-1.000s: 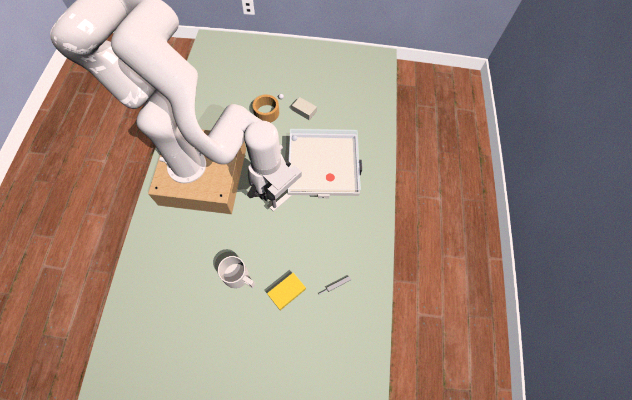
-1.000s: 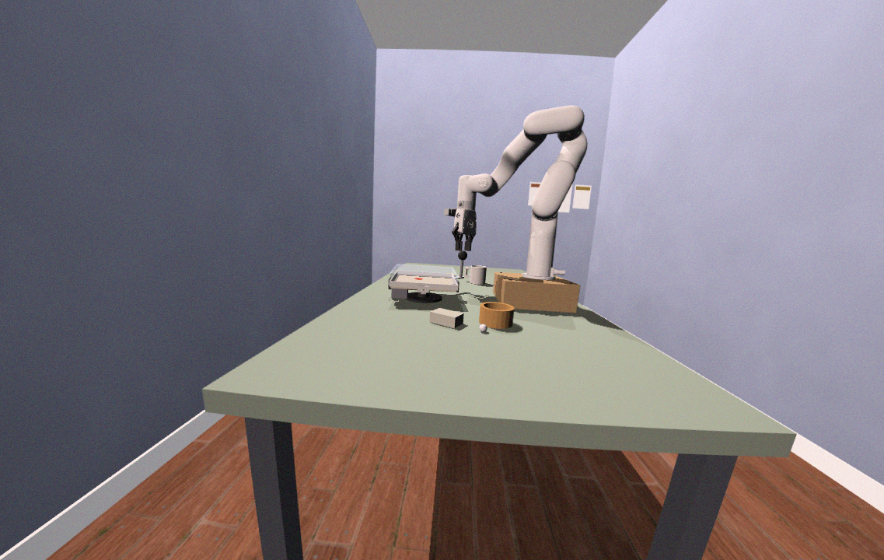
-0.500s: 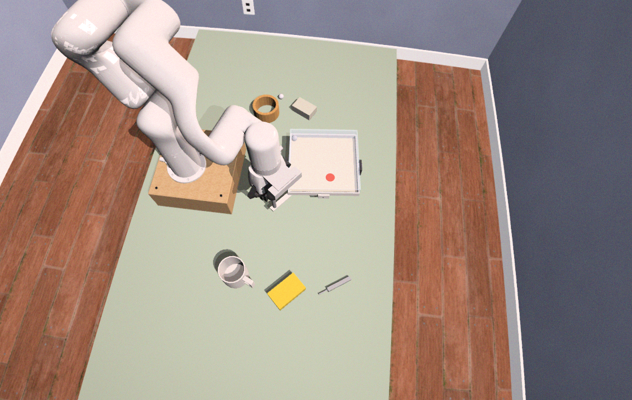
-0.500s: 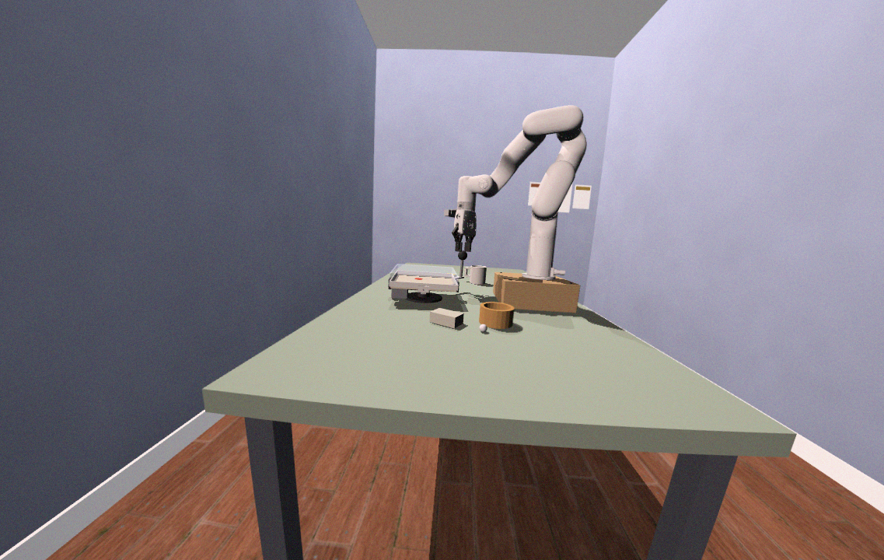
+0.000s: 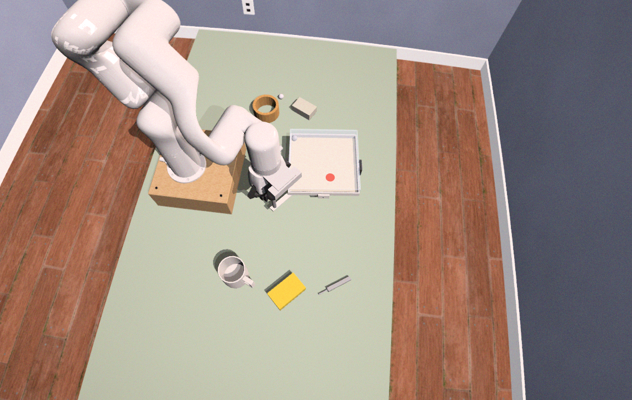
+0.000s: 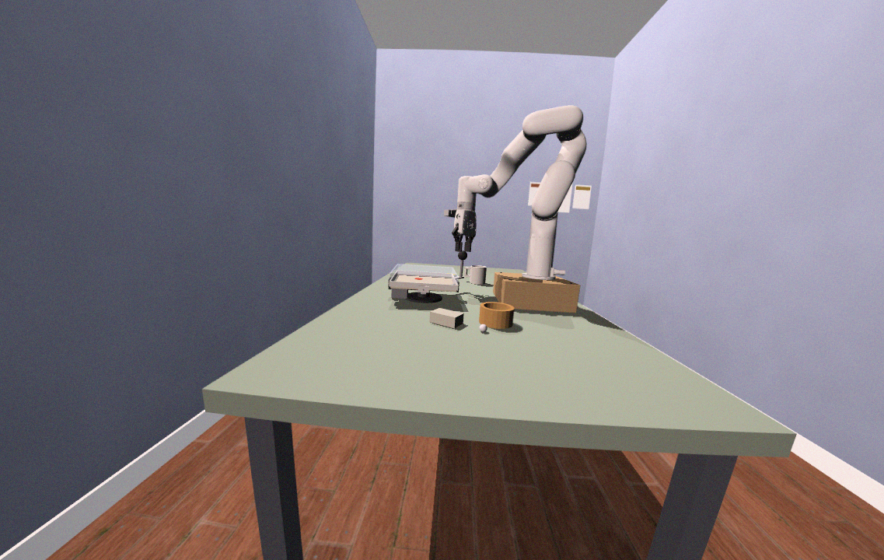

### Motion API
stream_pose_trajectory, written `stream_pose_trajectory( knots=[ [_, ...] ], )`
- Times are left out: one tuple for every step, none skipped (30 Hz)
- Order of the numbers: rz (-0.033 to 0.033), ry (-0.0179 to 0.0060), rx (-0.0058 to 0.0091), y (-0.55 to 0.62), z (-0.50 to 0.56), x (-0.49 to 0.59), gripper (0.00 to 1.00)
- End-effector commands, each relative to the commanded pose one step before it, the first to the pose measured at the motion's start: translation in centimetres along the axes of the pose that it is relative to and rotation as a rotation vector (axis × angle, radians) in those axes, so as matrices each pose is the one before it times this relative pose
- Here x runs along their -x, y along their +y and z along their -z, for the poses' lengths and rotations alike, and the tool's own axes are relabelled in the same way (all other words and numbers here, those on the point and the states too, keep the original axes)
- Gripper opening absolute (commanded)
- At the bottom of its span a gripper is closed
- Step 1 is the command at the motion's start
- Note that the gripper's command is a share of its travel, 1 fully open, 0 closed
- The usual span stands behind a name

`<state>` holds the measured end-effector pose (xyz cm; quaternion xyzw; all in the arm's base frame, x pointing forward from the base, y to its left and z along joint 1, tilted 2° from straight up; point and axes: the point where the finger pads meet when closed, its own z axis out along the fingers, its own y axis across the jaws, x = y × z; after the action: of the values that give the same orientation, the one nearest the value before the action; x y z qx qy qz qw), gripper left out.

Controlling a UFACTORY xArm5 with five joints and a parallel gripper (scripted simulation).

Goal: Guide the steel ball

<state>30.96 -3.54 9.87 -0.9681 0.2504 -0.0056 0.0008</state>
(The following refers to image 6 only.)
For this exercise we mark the white mug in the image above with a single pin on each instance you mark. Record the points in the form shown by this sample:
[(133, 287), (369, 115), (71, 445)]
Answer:
[(477, 275)]

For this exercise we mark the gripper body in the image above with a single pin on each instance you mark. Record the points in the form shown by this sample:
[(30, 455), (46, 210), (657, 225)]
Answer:
[(467, 221)]

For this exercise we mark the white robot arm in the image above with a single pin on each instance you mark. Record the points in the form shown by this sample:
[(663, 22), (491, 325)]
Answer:
[(553, 187)]

